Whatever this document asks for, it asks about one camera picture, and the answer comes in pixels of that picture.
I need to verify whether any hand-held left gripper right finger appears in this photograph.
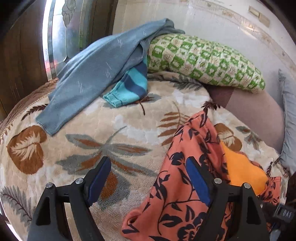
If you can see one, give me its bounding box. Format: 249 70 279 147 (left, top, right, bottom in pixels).
186 157 270 241

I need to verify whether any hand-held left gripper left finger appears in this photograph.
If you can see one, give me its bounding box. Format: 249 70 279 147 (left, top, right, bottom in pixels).
27 156 112 241

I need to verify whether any orange floral shirt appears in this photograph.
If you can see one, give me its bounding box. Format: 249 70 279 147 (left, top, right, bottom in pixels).
121 110 283 241

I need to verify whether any leaf print fleece blanket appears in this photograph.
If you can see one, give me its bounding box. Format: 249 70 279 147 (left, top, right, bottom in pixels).
0 71 289 241

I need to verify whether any pink sofa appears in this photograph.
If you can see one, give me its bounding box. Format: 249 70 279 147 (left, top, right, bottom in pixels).
205 84 285 155

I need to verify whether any teal striped knit garment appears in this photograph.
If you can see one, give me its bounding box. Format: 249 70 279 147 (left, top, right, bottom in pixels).
103 56 149 108

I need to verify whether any grey pillow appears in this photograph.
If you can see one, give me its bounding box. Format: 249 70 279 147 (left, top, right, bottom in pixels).
277 69 296 172

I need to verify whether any blue-grey sweater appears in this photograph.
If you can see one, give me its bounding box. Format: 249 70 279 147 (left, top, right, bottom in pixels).
35 19 185 137

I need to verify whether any green checked pillow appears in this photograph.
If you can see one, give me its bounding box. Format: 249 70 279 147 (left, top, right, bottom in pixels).
147 33 266 94

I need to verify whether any wooden headboard with mirror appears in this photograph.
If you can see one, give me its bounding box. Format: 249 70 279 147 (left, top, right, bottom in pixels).
0 0 119 122

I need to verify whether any beige light switch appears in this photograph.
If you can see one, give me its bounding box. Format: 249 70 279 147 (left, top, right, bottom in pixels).
248 6 260 18
259 12 271 27

